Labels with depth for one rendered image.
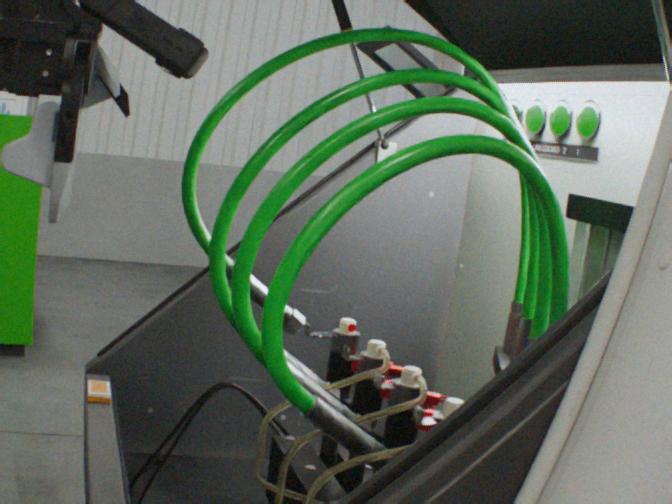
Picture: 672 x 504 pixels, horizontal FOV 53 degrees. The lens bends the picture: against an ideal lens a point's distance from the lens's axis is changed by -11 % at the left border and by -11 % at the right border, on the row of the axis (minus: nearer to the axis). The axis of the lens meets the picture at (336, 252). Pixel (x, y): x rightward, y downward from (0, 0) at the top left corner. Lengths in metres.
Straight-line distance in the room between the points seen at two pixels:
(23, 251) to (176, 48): 3.44
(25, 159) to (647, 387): 0.44
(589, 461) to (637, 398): 0.05
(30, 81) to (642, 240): 0.43
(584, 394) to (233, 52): 7.03
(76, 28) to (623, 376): 0.44
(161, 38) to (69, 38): 0.07
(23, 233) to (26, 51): 3.41
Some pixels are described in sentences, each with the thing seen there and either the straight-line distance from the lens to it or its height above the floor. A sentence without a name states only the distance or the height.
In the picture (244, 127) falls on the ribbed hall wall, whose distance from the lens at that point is 7.40.
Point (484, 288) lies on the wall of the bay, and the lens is 1.08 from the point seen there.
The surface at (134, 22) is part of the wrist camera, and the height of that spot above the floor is 1.37.
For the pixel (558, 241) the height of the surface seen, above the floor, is 1.25.
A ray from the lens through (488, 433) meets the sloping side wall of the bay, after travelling 0.45.
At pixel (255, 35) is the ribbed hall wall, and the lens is 7.46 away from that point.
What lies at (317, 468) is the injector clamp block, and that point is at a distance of 0.77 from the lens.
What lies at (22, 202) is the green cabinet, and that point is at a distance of 3.92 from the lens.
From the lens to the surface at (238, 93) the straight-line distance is 0.71.
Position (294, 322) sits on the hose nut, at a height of 1.13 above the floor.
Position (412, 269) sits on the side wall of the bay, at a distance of 1.13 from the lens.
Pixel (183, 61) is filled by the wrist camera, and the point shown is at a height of 1.35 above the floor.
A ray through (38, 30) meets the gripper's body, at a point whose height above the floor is 1.36.
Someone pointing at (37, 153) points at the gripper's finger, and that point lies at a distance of 0.56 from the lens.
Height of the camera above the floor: 1.30
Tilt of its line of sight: 8 degrees down
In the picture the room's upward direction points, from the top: 8 degrees clockwise
